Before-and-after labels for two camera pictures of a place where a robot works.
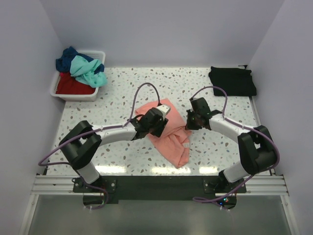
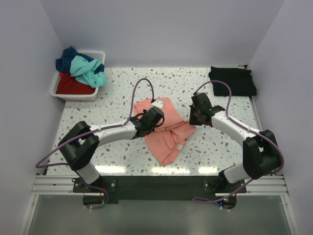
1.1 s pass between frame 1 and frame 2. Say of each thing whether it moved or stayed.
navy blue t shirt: stayed
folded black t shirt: stayed
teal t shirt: stayed
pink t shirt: moved
